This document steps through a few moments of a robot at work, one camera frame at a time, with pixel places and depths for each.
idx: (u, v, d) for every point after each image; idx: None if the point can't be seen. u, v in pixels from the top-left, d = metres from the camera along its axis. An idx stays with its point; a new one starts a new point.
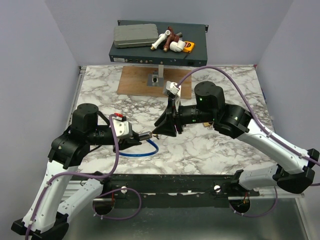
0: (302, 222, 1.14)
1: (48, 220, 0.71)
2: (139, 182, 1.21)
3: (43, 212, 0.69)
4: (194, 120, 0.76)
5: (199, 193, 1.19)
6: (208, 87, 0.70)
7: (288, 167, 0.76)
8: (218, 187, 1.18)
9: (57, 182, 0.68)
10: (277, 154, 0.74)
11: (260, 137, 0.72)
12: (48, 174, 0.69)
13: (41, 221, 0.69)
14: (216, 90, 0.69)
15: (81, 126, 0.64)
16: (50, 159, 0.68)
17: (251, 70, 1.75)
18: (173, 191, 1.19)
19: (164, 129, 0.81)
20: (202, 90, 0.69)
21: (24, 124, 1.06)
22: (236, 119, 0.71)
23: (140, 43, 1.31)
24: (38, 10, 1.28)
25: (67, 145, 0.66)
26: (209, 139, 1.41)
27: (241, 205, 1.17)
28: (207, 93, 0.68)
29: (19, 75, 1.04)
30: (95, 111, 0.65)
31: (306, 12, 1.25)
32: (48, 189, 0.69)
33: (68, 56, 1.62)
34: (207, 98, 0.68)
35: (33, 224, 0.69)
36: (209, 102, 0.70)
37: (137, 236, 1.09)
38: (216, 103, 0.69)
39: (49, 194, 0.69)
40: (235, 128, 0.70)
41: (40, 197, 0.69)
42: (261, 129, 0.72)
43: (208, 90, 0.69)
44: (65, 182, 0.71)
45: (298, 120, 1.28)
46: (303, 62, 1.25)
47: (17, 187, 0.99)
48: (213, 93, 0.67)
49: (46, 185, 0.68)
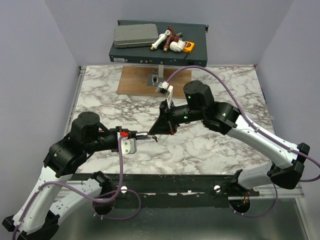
0: (302, 222, 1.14)
1: (36, 223, 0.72)
2: (140, 183, 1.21)
3: (31, 215, 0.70)
4: (185, 118, 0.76)
5: (199, 193, 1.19)
6: (196, 85, 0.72)
7: (278, 162, 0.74)
8: (218, 187, 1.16)
9: (48, 188, 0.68)
10: (265, 149, 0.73)
11: (248, 132, 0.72)
12: (41, 179, 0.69)
13: (27, 224, 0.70)
14: (203, 88, 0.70)
15: (79, 137, 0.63)
16: (45, 164, 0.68)
17: (251, 71, 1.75)
18: (173, 191, 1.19)
19: (158, 128, 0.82)
20: (190, 87, 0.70)
21: (25, 124, 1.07)
22: (224, 115, 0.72)
23: (140, 43, 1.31)
24: (39, 11, 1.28)
25: (63, 155, 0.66)
26: (209, 139, 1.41)
27: (241, 205, 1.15)
28: (195, 91, 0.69)
29: (20, 75, 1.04)
30: (95, 123, 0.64)
31: (306, 13, 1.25)
32: (38, 194, 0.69)
33: (68, 56, 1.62)
34: (196, 96, 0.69)
35: (21, 224, 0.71)
36: (198, 100, 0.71)
37: (137, 236, 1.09)
38: (203, 100, 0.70)
39: (39, 199, 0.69)
40: (224, 124, 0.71)
41: (30, 200, 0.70)
42: (249, 124, 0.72)
43: (196, 87, 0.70)
44: (57, 189, 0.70)
45: (298, 120, 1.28)
46: (303, 62, 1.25)
47: (17, 187, 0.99)
48: (200, 91, 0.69)
49: (37, 190, 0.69)
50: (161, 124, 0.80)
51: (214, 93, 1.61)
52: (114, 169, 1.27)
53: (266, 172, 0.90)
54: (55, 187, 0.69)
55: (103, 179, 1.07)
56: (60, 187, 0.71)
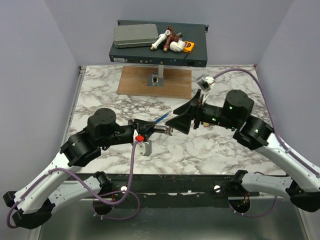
0: (302, 222, 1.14)
1: (34, 205, 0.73)
2: (140, 182, 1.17)
3: (33, 196, 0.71)
4: (213, 120, 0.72)
5: (199, 193, 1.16)
6: (240, 96, 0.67)
7: (301, 184, 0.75)
8: (218, 187, 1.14)
9: (57, 174, 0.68)
10: (291, 169, 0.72)
11: (279, 152, 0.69)
12: (52, 164, 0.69)
13: (26, 204, 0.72)
14: (249, 102, 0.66)
15: (94, 133, 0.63)
16: (61, 150, 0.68)
17: (251, 71, 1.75)
18: (173, 191, 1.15)
19: (175, 122, 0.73)
20: (234, 98, 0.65)
21: (25, 124, 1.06)
22: (257, 132, 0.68)
23: (140, 43, 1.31)
24: (39, 11, 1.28)
25: (79, 148, 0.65)
26: (209, 139, 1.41)
27: (241, 205, 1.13)
28: (240, 103, 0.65)
29: (19, 75, 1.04)
30: (110, 122, 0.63)
31: (305, 14, 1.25)
32: (46, 179, 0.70)
33: (68, 56, 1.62)
34: (238, 108, 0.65)
35: (20, 202, 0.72)
36: (237, 112, 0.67)
37: (137, 236, 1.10)
38: (244, 114, 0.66)
39: (45, 183, 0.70)
40: (255, 140, 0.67)
41: (36, 181, 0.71)
42: (280, 144, 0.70)
43: (241, 100, 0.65)
44: (65, 177, 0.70)
45: (298, 120, 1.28)
46: (302, 62, 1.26)
47: (17, 187, 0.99)
48: (245, 105, 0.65)
49: (47, 173, 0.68)
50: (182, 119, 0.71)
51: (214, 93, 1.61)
52: (114, 169, 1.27)
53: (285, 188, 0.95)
54: (63, 175, 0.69)
55: (103, 181, 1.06)
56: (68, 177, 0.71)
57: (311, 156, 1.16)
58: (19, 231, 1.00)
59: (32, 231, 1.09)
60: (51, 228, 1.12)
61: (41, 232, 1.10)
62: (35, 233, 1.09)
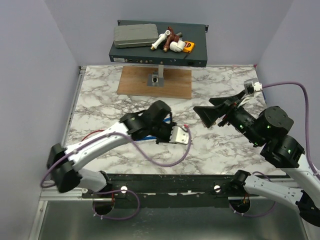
0: (302, 222, 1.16)
1: (83, 162, 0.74)
2: (139, 182, 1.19)
3: (87, 151, 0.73)
4: (241, 126, 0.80)
5: (199, 193, 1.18)
6: (279, 116, 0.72)
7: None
8: (218, 187, 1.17)
9: (114, 138, 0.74)
10: (314, 191, 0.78)
11: (307, 174, 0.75)
12: (111, 129, 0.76)
13: (79, 157, 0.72)
14: (288, 123, 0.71)
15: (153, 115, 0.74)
16: (121, 119, 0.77)
17: (251, 71, 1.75)
18: (173, 191, 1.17)
19: (204, 113, 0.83)
20: (274, 118, 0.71)
21: (25, 124, 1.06)
22: (289, 151, 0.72)
23: (140, 43, 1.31)
24: (39, 12, 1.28)
25: (133, 124, 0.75)
26: (209, 139, 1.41)
27: (241, 205, 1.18)
28: (279, 124, 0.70)
29: (19, 76, 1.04)
30: (169, 110, 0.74)
31: (305, 14, 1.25)
32: (106, 138, 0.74)
33: (68, 56, 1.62)
34: (277, 128, 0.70)
35: (73, 154, 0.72)
36: (273, 132, 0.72)
37: (137, 236, 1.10)
38: (280, 134, 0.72)
39: (103, 141, 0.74)
40: (286, 160, 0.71)
41: (95, 137, 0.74)
42: (309, 166, 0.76)
43: (281, 121, 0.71)
44: (120, 142, 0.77)
45: (298, 120, 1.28)
46: (302, 63, 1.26)
47: (17, 186, 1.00)
48: (285, 126, 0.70)
49: (108, 133, 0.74)
50: (211, 113, 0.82)
51: (214, 93, 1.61)
52: (114, 169, 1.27)
53: (295, 201, 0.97)
54: (119, 141, 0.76)
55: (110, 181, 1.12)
56: (119, 144, 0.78)
57: (311, 156, 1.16)
58: (19, 231, 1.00)
59: (32, 231, 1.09)
60: (51, 228, 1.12)
61: (42, 232, 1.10)
62: (35, 233, 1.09)
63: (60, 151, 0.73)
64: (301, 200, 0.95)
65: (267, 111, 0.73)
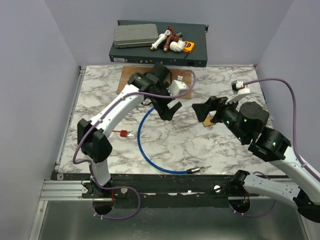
0: (302, 222, 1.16)
1: (109, 128, 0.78)
2: (140, 182, 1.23)
3: (110, 118, 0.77)
4: (227, 123, 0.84)
5: (199, 193, 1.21)
6: (255, 109, 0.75)
7: (315, 198, 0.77)
8: (218, 187, 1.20)
9: (128, 100, 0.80)
10: (305, 183, 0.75)
11: (294, 166, 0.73)
12: (123, 93, 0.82)
13: (107, 123, 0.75)
14: (263, 115, 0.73)
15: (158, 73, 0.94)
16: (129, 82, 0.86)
17: (251, 70, 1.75)
18: (173, 191, 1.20)
19: (197, 108, 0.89)
20: (248, 111, 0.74)
21: (24, 125, 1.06)
22: (274, 144, 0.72)
23: (140, 43, 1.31)
24: (40, 12, 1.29)
25: (139, 83, 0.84)
26: (209, 139, 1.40)
27: (241, 205, 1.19)
28: (253, 116, 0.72)
29: (19, 75, 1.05)
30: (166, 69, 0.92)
31: (306, 13, 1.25)
32: (122, 101, 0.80)
33: (68, 56, 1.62)
34: (253, 120, 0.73)
35: (100, 123, 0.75)
36: (253, 125, 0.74)
37: (137, 235, 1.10)
38: (260, 127, 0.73)
39: (121, 105, 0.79)
40: (272, 153, 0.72)
41: (113, 105, 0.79)
42: (297, 158, 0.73)
43: (256, 113, 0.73)
44: (134, 103, 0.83)
45: (298, 120, 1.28)
46: (302, 63, 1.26)
47: (18, 186, 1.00)
48: (259, 118, 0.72)
49: (122, 97, 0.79)
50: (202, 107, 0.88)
51: (214, 93, 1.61)
52: (113, 169, 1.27)
53: (293, 197, 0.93)
54: (132, 102, 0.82)
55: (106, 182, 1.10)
56: (133, 105, 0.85)
57: (311, 156, 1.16)
58: (20, 231, 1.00)
59: (32, 231, 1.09)
60: (51, 228, 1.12)
61: (42, 232, 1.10)
62: (35, 233, 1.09)
63: (86, 124, 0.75)
64: (298, 196, 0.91)
65: (242, 106, 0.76)
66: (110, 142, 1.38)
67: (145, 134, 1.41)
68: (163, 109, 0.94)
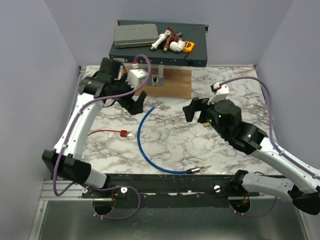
0: (302, 222, 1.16)
1: (79, 150, 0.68)
2: (139, 182, 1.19)
3: (75, 139, 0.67)
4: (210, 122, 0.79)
5: (199, 193, 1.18)
6: (227, 105, 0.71)
7: (301, 186, 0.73)
8: (218, 187, 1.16)
9: (87, 111, 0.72)
10: (288, 172, 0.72)
11: (272, 155, 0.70)
12: (78, 106, 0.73)
13: (75, 147, 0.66)
14: (235, 109, 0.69)
15: (108, 66, 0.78)
16: (81, 91, 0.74)
17: (251, 70, 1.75)
18: (173, 191, 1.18)
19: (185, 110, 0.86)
20: (222, 107, 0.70)
21: (24, 125, 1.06)
22: (249, 136, 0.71)
23: (140, 43, 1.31)
24: (40, 12, 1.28)
25: (92, 87, 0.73)
26: (209, 139, 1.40)
27: (241, 205, 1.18)
28: (226, 111, 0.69)
29: (20, 76, 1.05)
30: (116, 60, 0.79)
31: (306, 14, 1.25)
32: (80, 115, 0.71)
33: (68, 56, 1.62)
34: (226, 115, 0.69)
35: (65, 149, 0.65)
36: (228, 120, 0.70)
37: (137, 236, 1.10)
38: (233, 121, 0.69)
39: (81, 120, 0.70)
40: (248, 145, 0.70)
41: (72, 125, 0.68)
42: (274, 147, 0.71)
43: (228, 108, 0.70)
44: (94, 113, 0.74)
45: (299, 121, 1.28)
46: (302, 63, 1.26)
47: (18, 187, 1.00)
48: (232, 112, 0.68)
49: (78, 112, 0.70)
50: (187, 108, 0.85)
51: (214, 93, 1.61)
52: (114, 169, 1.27)
53: (287, 190, 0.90)
54: (92, 112, 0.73)
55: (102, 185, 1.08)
56: (94, 116, 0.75)
57: (310, 156, 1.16)
58: (19, 231, 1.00)
59: (32, 231, 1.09)
60: (51, 228, 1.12)
61: (42, 232, 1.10)
62: (35, 233, 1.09)
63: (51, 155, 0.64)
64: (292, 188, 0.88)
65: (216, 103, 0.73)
66: (110, 142, 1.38)
67: (145, 134, 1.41)
68: (130, 103, 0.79)
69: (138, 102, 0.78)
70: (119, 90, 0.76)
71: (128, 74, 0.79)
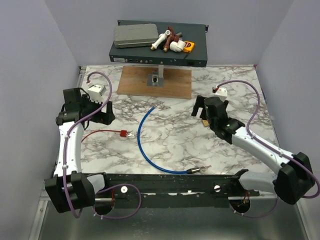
0: (302, 222, 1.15)
1: (79, 167, 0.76)
2: (139, 183, 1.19)
3: (73, 158, 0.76)
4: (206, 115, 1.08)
5: (199, 193, 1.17)
6: (215, 100, 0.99)
7: (274, 168, 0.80)
8: (218, 187, 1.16)
9: (74, 134, 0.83)
10: (260, 153, 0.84)
11: (245, 138, 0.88)
12: (63, 133, 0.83)
13: (73, 166, 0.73)
14: (219, 103, 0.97)
15: (72, 96, 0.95)
16: (61, 122, 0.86)
17: (251, 70, 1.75)
18: (173, 191, 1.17)
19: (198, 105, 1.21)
20: (209, 101, 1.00)
21: (24, 125, 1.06)
22: (228, 126, 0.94)
23: (140, 43, 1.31)
24: (40, 12, 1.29)
25: (71, 116, 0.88)
26: (209, 139, 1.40)
27: (241, 205, 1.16)
28: (211, 104, 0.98)
29: (20, 76, 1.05)
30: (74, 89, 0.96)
31: (305, 14, 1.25)
32: (69, 138, 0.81)
33: (68, 56, 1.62)
34: (211, 107, 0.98)
35: (67, 168, 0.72)
36: (213, 111, 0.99)
37: (137, 236, 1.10)
38: (216, 112, 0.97)
39: (72, 142, 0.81)
40: (227, 133, 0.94)
41: (64, 149, 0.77)
42: (248, 132, 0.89)
43: (213, 102, 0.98)
44: (80, 135, 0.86)
45: (298, 120, 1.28)
46: (302, 63, 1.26)
47: (18, 187, 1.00)
48: (215, 105, 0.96)
49: (66, 136, 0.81)
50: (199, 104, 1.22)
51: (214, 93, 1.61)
52: (114, 169, 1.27)
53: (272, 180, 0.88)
54: (77, 134, 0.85)
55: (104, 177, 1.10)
56: (80, 139, 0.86)
57: (310, 156, 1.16)
58: (20, 231, 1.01)
59: (32, 232, 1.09)
60: (51, 228, 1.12)
61: (42, 232, 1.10)
62: (35, 233, 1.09)
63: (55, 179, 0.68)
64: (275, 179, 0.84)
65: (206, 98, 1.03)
66: (110, 142, 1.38)
67: (145, 134, 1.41)
68: (102, 118, 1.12)
69: (106, 114, 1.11)
70: (91, 109, 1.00)
71: (89, 93, 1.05)
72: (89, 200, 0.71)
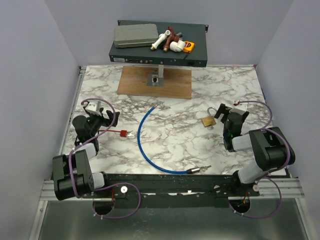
0: (302, 222, 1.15)
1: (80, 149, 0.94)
2: (140, 183, 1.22)
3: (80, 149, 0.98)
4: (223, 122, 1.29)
5: (199, 193, 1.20)
6: (237, 117, 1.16)
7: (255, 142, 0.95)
8: (218, 187, 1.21)
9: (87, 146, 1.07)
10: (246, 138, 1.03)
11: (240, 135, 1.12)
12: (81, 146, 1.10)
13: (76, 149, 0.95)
14: (239, 123, 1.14)
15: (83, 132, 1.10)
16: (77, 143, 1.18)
17: (251, 70, 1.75)
18: (173, 191, 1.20)
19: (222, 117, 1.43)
20: (233, 117, 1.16)
21: (24, 125, 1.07)
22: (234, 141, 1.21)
23: (140, 43, 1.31)
24: (40, 13, 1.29)
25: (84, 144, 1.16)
26: (209, 139, 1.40)
27: (241, 205, 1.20)
28: (232, 120, 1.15)
29: (20, 76, 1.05)
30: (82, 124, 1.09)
31: (305, 14, 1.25)
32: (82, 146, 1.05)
33: (68, 56, 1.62)
34: (231, 122, 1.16)
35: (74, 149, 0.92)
36: (231, 125, 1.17)
37: (137, 236, 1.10)
38: (233, 128, 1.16)
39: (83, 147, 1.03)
40: (230, 145, 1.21)
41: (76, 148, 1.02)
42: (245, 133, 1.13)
43: (235, 119, 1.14)
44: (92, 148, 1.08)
45: (298, 121, 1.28)
46: (302, 63, 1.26)
47: (18, 187, 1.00)
48: (234, 123, 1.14)
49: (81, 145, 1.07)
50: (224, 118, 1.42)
51: (214, 93, 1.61)
52: (114, 170, 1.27)
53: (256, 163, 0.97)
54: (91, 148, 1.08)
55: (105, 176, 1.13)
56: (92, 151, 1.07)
57: (310, 156, 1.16)
58: (20, 231, 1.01)
59: (32, 232, 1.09)
60: (51, 228, 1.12)
61: (42, 232, 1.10)
62: (35, 233, 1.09)
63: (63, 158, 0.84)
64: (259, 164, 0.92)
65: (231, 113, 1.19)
66: (110, 142, 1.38)
67: (145, 134, 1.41)
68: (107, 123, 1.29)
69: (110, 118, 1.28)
70: (98, 123, 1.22)
71: (88, 111, 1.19)
72: (84, 178, 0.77)
